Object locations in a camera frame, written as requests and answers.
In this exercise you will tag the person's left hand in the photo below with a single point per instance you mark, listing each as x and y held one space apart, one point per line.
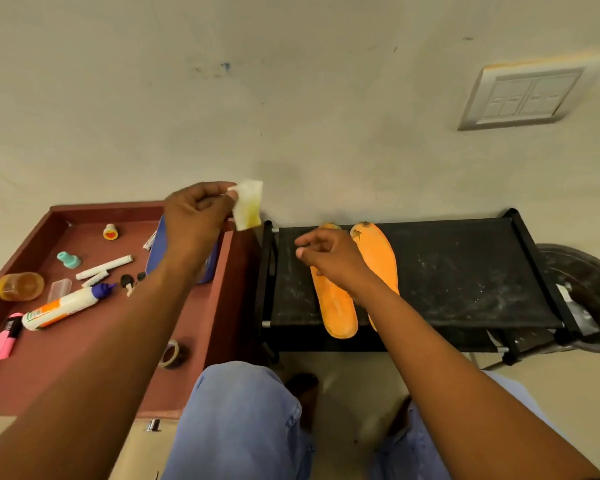
192 229

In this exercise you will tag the person's right hand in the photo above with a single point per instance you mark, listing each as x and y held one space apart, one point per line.
337 259

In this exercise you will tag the person's left thumb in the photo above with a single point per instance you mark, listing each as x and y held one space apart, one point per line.
225 197

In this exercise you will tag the person's right thumb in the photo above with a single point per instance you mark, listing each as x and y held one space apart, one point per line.
309 253

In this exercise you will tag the white stained cloth piece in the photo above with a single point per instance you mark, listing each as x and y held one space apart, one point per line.
248 204

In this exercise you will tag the person's left forearm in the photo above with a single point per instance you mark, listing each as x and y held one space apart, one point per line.
95 374

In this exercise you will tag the person's right forearm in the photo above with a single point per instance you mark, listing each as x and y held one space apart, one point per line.
460 389

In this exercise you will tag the orange shoe insole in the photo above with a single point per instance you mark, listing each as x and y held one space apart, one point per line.
377 249
337 314

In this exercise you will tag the small white printed tube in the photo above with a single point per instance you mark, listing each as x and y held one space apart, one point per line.
150 241

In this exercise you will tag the blue box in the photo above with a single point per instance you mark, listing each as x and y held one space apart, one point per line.
155 249

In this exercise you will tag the small black and white brush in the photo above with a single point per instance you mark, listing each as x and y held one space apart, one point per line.
127 282

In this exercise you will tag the long white chalk marker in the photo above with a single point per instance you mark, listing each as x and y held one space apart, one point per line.
104 267

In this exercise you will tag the person's left foot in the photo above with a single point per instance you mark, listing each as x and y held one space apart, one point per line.
304 394

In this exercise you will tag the black shoe rack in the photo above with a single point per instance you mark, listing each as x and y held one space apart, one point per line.
460 274

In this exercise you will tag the short white chalk marker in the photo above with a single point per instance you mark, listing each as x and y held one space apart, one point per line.
95 279

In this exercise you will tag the clear tape roll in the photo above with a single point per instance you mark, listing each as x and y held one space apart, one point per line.
170 354

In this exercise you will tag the teal stamp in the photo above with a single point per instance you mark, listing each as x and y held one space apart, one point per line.
68 260

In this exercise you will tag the person's left leg in jeans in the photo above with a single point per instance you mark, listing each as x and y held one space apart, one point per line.
240 424

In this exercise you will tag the person's leg in jeans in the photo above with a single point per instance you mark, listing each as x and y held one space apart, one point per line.
240 424
405 454

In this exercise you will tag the clear plastic cap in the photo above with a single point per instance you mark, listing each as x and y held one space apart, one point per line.
59 290

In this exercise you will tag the white glue bottle purple cap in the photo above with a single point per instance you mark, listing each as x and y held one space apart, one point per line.
62 307

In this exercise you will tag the maroon tray table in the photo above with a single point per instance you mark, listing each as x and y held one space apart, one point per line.
80 354

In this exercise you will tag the person's right leg in jeans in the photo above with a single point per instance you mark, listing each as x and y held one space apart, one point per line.
405 454

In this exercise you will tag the amber plastic cup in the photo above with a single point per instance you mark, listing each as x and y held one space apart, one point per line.
20 286

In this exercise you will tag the pink highlighter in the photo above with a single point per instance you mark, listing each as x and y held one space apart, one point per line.
6 337

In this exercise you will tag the black tyre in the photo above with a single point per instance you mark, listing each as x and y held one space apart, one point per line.
592 279

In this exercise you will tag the white wall switch plate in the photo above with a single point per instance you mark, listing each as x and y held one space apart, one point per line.
527 93

